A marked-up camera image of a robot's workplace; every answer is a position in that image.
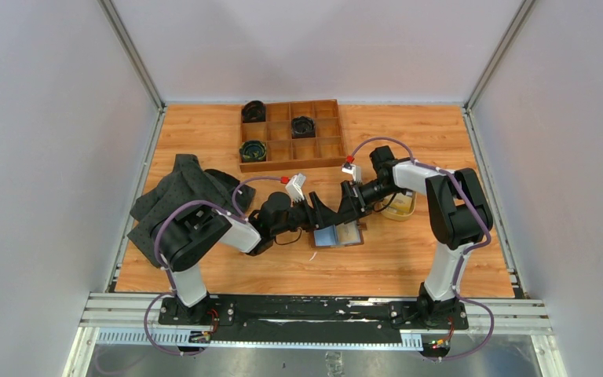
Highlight brown leather card holder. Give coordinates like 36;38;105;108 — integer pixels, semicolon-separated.
309;221;367;249

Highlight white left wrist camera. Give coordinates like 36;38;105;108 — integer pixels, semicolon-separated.
285;173;306;203

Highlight credit cards in tray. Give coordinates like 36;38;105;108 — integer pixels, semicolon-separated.
389;192;416;216

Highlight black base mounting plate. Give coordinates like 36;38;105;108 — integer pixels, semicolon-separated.
157;295;469;344

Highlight black coiled belt middle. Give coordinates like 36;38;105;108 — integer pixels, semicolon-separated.
291;115;316;139

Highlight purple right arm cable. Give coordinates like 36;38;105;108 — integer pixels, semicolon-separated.
347;137;495;363

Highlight wooden compartment tray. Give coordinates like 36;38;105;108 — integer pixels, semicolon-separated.
238;99;348;173

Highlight dark grey dotted cloth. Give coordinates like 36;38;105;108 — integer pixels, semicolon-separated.
127;154;240;268

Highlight black-green coiled belt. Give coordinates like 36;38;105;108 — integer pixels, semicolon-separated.
239;140;267;163

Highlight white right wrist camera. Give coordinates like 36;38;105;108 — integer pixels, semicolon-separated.
342;161;363;184

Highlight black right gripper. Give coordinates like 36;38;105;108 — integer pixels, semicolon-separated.
338;178;401;225

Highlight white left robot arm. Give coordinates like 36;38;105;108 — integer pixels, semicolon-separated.
150;192;338;324

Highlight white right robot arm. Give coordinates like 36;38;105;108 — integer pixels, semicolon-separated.
337;147;493;328

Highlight yellow oval card tray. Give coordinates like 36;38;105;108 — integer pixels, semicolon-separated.
380;191;417;221

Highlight black coiled belt top-left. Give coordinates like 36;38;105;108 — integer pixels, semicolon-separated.
241;100;266;123

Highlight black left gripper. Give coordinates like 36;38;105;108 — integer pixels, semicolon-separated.
272;192;343;236

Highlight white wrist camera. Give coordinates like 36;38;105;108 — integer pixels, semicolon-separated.
342;161;363;184
285;173;306;203

